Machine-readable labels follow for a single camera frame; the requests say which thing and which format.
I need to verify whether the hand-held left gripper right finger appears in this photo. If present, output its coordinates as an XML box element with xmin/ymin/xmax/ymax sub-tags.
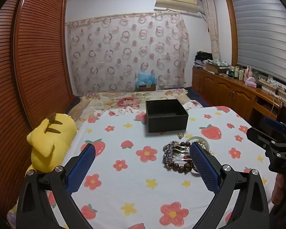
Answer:
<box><xmin>189</xmin><ymin>142</ymin><xmax>270</xmax><ymax>229</ymax></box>

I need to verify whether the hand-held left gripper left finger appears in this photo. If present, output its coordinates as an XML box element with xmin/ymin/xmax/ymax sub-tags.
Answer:
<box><xmin>16</xmin><ymin>144</ymin><xmax>96</xmax><ymax>229</ymax></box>

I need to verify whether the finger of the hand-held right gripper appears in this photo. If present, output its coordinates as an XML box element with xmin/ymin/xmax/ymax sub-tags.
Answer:
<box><xmin>247</xmin><ymin>127</ymin><xmax>277</xmax><ymax>149</ymax></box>
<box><xmin>263</xmin><ymin>117</ymin><xmax>285</xmax><ymax>133</ymax></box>

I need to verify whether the white pearl necklace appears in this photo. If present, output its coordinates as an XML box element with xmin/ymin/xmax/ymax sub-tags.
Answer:
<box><xmin>200</xmin><ymin>142</ymin><xmax>218</xmax><ymax>159</ymax></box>

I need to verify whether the pale green jade bangle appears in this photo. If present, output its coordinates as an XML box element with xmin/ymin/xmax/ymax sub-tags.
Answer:
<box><xmin>185</xmin><ymin>136</ymin><xmax>210</xmax><ymax>151</ymax></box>

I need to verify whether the brown wooden bead bracelet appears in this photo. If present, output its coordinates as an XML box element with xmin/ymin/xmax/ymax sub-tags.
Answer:
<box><xmin>164</xmin><ymin>141</ymin><xmax>200</xmax><ymax>175</ymax></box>

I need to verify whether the purple crystal bracelet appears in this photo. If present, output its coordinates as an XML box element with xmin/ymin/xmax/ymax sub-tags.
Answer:
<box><xmin>162</xmin><ymin>141</ymin><xmax>191</xmax><ymax>165</ymax></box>

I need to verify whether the black cardboard box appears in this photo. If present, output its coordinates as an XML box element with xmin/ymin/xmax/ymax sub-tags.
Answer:
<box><xmin>145</xmin><ymin>99</ymin><xmax>189</xmax><ymax>133</ymax></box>

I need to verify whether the person's right hand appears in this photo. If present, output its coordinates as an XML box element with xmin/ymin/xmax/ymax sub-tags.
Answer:
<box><xmin>271</xmin><ymin>172</ymin><xmax>286</xmax><ymax>206</ymax></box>

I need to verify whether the yellow plush toy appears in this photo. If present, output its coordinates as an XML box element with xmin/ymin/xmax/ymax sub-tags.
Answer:
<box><xmin>26</xmin><ymin>113</ymin><xmax>78</xmax><ymax>175</ymax></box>

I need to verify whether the white power strip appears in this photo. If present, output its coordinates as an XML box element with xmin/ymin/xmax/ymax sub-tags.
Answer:
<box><xmin>257</xmin><ymin>76</ymin><xmax>286</xmax><ymax>94</ymax></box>

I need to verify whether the pink tissue box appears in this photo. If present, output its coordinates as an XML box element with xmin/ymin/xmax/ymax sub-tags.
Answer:
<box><xmin>244</xmin><ymin>67</ymin><xmax>258</xmax><ymax>87</ymax></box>

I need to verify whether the wooden side cabinet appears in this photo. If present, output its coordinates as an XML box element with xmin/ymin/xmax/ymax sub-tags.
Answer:
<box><xmin>192</xmin><ymin>66</ymin><xmax>284</xmax><ymax>125</ymax></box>

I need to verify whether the strawberry flower printed cloth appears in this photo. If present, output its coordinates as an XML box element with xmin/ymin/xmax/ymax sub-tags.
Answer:
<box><xmin>7</xmin><ymin>105</ymin><xmax>280</xmax><ymax>229</ymax></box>

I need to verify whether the group of cosmetic bottles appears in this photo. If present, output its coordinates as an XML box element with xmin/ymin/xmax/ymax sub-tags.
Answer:
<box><xmin>227</xmin><ymin>65</ymin><xmax>246</xmax><ymax>79</ymax></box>

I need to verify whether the floral bed sheet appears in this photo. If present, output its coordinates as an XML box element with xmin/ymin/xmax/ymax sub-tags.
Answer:
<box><xmin>68</xmin><ymin>88</ymin><xmax>203</xmax><ymax>124</ymax></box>

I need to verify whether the flat cardboard box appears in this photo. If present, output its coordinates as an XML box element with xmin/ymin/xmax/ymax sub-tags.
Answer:
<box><xmin>205</xmin><ymin>62</ymin><xmax>230</xmax><ymax>74</ymax></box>

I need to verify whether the green patterned cloth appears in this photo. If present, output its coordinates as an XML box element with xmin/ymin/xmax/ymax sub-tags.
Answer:
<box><xmin>206</xmin><ymin>59</ymin><xmax>231</xmax><ymax>67</ymax></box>

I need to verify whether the small brown cardboard box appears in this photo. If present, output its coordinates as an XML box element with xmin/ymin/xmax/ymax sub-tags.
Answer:
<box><xmin>139</xmin><ymin>84</ymin><xmax>156</xmax><ymax>92</ymax></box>

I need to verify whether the stack of folded clothes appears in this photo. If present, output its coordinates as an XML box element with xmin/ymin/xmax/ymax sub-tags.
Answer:
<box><xmin>194</xmin><ymin>51</ymin><xmax>214</xmax><ymax>69</ymax></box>

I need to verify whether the blue plastic bag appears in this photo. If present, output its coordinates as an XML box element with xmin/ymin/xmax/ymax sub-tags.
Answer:
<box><xmin>135</xmin><ymin>72</ymin><xmax>157</xmax><ymax>87</ymax></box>

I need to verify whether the wooden louvered wardrobe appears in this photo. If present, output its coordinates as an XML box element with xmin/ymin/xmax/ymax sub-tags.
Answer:
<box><xmin>0</xmin><ymin>0</ymin><xmax>73</xmax><ymax>220</ymax></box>

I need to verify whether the white lace curtain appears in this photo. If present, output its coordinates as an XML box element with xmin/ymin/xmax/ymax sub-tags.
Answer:
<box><xmin>200</xmin><ymin>0</ymin><xmax>221</xmax><ymax>63</ymax></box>

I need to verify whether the circle patterned curtain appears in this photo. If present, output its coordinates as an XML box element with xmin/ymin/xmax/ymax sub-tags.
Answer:
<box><xmin>65</xmin><ymin>12</ymin><xmax>190</xmax><ymax>95</ymax></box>

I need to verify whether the white air conditioner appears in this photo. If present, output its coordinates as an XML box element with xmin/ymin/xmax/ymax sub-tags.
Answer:
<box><xmin>154</xmin><ymin>0</ymin><xmax>206</xmax><ymax>14</ymax></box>

